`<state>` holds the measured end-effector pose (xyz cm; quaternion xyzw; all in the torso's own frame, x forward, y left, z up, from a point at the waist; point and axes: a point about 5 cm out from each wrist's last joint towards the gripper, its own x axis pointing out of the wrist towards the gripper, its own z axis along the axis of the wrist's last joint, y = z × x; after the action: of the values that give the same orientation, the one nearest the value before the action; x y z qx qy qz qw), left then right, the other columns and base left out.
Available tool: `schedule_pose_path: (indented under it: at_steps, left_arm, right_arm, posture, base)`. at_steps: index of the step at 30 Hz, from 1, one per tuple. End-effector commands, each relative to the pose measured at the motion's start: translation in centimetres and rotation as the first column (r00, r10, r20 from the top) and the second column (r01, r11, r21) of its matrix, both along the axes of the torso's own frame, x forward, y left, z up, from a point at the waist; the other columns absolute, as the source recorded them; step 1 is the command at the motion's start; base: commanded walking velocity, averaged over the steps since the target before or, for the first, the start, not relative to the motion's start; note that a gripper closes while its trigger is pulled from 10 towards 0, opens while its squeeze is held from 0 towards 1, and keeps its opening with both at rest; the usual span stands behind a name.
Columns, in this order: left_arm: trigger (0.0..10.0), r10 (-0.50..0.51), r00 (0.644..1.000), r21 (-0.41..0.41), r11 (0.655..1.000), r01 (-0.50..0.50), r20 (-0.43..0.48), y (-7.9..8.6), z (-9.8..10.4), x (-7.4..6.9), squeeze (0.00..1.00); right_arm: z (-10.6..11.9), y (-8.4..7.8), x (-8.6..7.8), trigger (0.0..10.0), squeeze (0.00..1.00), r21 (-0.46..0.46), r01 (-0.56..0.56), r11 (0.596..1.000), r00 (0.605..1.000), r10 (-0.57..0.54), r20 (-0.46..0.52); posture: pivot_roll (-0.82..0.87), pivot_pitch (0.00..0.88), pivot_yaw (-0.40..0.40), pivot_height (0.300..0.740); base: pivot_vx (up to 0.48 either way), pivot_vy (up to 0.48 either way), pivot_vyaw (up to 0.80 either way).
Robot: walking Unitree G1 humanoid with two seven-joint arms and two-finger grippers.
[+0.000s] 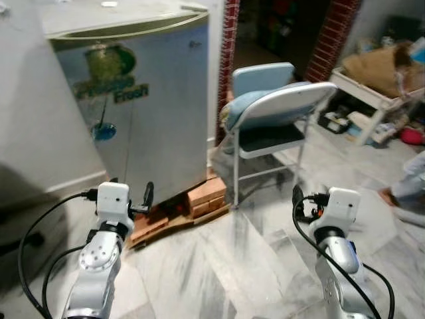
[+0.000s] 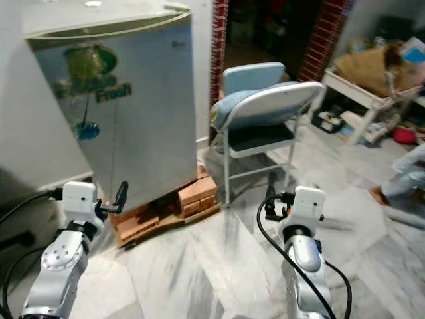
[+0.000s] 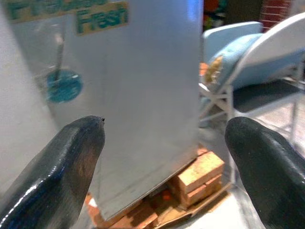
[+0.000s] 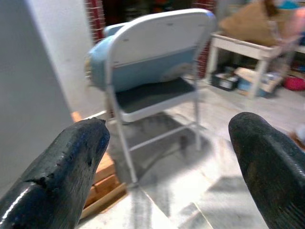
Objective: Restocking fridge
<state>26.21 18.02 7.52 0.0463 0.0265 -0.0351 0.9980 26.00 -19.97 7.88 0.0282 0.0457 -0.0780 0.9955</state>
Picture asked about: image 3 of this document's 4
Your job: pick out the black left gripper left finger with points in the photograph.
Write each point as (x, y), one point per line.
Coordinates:
(54, 171)

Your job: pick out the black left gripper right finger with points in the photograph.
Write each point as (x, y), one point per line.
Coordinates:
(269, 171)

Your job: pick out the silver fridge door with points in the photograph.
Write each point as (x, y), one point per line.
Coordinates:
(147, 95)

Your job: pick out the small red brick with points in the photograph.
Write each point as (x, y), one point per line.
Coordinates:
(196, 194)
(213, 182)

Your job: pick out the large red brick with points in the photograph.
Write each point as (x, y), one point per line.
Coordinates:
(200, 169)

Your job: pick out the round blue sticker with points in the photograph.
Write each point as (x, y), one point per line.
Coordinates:
(65, 88)

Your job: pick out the brown cardboard sheet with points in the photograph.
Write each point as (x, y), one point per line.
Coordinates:
(181, 212)

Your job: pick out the small orange object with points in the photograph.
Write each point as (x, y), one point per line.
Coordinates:
(166, 197)

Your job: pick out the white frame folding chair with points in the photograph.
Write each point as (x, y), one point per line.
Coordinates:
(269, 47)

